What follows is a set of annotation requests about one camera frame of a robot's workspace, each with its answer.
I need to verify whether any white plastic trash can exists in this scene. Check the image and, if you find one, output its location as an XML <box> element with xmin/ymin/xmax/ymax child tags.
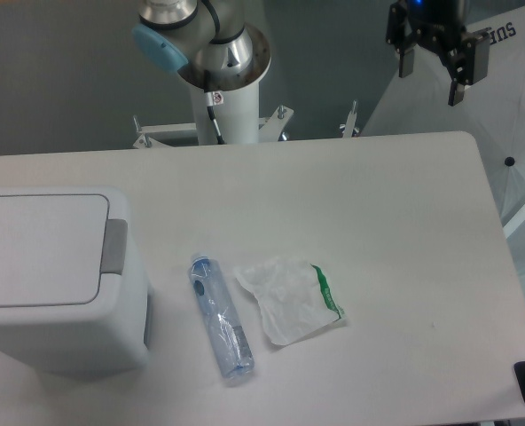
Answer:
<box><xmin>0</xmin><ymin>186</ymin><xmax>153</xmax><ymax>374</ymax></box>

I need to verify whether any silver robot arm blue cap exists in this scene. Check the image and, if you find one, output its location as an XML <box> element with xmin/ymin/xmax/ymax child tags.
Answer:
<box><xmin>132</xmin><ymin>1</ymin><xmax>490</xmax><ymax>106</ymax></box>

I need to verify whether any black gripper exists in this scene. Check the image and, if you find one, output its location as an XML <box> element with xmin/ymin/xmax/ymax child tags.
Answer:
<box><xmin>386</xmin><ymin>0</ymin><xmax>490</xmax><ymax>107</ymax></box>

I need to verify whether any crumpled clear plastic bag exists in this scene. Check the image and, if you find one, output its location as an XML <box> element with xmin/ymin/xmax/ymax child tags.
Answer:
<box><xmin>233</xmin><ymin>256</ymin><xmax>345</xmax><ymax>346</ymax></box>

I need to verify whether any white trash can lid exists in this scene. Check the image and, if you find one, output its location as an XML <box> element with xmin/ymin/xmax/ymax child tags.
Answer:
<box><xmin>0</xmin><ymin>194</ymin><xmax>128</xmax><ymax>308</ymax></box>

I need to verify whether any clear plastic water bottle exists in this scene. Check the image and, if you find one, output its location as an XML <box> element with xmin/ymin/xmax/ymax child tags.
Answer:
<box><xmin>188</xmin><ymin>254</ymin><xmax>255</xmax><ymax>381</ymax></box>

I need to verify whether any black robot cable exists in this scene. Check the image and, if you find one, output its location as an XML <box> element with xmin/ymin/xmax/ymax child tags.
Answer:
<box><xmin>203</xmin><ymin>70</ymin><xmax>226</xmax><ymax>146</ymax></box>

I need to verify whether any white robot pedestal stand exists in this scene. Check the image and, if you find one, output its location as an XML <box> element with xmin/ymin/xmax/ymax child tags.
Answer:
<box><xmin>133</xmin><ymin>83</ymin><xmax>294</xmax><ymax>149</ymax></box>

